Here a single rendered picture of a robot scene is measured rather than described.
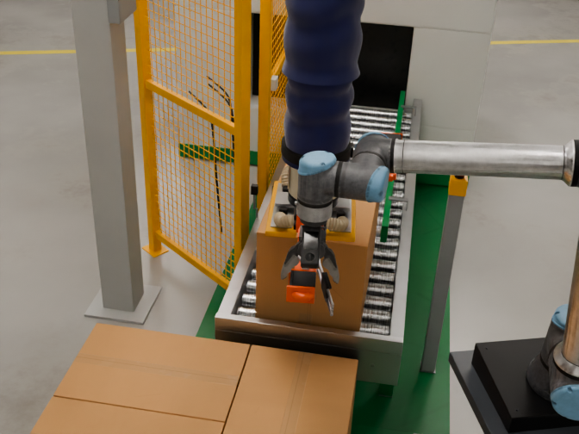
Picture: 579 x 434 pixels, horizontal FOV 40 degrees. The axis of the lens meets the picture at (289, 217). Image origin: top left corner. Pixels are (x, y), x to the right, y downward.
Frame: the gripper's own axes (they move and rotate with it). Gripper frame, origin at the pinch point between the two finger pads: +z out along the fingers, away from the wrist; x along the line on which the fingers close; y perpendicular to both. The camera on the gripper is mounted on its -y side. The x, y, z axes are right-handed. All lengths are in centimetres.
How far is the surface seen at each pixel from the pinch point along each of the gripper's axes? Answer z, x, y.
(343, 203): 8, -9, 58
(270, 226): 10.6, 14.3, 44.5
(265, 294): 54, 17, 66
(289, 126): -21, 10, 53
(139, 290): 115, 87, 142
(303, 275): -2.3, 1.7, 0.4
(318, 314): 60, -3, 64
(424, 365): 119, -52, 107
